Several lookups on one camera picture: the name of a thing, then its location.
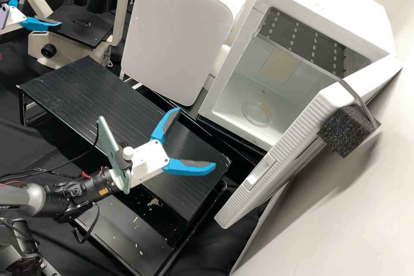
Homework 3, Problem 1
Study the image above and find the right wrist camera phone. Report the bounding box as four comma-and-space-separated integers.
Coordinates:
97, 115, 135, 194

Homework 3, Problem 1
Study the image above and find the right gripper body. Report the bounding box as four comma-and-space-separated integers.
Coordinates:
129, 139, 171, 190

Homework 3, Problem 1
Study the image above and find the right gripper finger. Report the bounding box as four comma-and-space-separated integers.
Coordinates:
163, 158, 216, 177
151, 107, 182, 154

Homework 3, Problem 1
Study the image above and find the black tray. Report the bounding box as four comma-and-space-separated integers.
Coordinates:
73, 180, 228, 276

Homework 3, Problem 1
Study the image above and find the incubator door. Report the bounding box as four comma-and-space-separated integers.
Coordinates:
214, 78, 383, 229

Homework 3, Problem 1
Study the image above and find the black platform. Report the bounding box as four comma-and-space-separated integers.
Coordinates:
176, 107, 271, 189
16, 56, 233, 248

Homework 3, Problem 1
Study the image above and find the white box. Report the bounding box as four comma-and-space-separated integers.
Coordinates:
120, 0, 255, 107

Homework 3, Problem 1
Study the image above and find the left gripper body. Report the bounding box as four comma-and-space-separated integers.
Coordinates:
0, 6, 28, 35

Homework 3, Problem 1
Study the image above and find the black cable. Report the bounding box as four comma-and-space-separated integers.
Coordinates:
0, 129, 101, 181

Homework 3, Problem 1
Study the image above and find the white metal frame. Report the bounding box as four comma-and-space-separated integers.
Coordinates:
120, 72, 144, 91

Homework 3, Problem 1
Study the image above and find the wrist camera phone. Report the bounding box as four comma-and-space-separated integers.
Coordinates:
97, 115, 135, 194
0, 0, 10, 30

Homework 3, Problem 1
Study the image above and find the left wrist camera phone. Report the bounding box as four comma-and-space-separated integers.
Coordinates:
0, 0, 10, 30

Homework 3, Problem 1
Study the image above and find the petri dish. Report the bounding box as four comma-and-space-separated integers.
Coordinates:
242, 101, 272, 127

